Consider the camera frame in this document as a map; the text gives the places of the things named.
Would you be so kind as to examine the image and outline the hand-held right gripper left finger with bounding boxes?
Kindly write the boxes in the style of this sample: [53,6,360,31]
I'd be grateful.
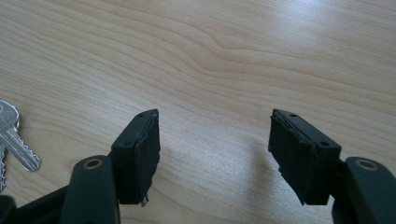
[109,108,162,208]

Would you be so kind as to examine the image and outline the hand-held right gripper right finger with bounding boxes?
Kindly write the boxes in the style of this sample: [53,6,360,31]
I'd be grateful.
[267,108,343,206]

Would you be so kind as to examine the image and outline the silver key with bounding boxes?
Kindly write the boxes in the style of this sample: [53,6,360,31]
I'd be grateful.
[0,99,42,173]
[0,142,7,192]

